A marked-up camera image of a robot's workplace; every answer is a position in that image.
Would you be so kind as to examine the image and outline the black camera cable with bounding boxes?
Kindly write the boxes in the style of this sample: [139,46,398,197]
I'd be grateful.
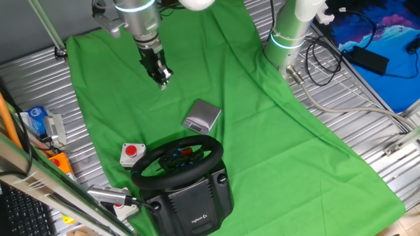
[131,196,158,211]

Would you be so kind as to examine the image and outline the white box red button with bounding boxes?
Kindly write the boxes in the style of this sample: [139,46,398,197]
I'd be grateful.
[111,202,140,222]

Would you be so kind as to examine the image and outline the black computer mouse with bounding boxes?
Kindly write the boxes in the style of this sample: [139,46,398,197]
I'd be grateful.
[406,34,420,55]

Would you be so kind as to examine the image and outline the black steering wheel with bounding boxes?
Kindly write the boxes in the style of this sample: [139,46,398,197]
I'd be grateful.
[130,134,224,191]

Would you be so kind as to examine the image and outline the blue patterned desk mat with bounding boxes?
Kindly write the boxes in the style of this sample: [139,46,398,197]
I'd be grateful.
[323,0,420,114]

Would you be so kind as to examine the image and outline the green cloth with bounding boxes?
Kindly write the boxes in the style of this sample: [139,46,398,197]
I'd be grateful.
[65,0,406,236]

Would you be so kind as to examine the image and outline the grey box red button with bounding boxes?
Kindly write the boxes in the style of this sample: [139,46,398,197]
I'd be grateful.
[119,142,147,170]

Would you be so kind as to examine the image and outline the silver depth camera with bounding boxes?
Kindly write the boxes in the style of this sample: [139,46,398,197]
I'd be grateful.
[43,113,68,148]
[87,184,137,207]

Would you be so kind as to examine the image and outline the silver corner bracket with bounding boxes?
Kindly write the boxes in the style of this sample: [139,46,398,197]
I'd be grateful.
[383,142,403,157]

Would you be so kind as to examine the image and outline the silver digital scale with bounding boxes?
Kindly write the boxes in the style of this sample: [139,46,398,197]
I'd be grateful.
[182,98,222,136]

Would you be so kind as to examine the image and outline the black power adapter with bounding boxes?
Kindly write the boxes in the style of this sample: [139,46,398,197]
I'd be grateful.
[351,45,390,76]

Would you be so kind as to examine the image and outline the black keyboard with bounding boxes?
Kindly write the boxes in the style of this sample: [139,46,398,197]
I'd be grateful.
[0,183,56,236]

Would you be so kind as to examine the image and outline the black Logitech wheel base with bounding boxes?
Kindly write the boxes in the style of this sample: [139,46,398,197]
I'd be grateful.
[139,160,235,236]

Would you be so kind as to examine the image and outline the orange pole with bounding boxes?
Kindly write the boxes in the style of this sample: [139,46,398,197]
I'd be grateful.
[0,91,24,150]

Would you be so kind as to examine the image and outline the aluminium frame pole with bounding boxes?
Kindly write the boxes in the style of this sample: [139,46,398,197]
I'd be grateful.
[28,0,69,60]

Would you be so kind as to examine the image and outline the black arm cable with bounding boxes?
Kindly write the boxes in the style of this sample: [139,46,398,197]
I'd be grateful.
[157,0,180,17]

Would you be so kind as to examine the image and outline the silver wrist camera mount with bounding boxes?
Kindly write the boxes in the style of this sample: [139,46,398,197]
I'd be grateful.
[91,0,127,39]

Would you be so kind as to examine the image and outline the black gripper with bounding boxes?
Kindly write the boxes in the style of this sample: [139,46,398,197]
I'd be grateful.
[136,44,174,91]

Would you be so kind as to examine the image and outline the blue white carton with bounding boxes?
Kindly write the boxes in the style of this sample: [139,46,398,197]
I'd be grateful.
[26,105,49,137]

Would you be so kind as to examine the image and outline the orange button box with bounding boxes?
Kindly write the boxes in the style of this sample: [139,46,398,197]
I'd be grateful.
[48,152,75,176]

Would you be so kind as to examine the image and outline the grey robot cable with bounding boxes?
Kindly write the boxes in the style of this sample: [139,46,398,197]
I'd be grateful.
[285,65,417,130]

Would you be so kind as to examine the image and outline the aluminium frame beam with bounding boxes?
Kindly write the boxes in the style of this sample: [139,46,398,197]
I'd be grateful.
[0,130,137,236]

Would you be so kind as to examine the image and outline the black coiled cable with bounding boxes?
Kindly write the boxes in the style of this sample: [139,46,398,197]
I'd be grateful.
[304,35,354,87]

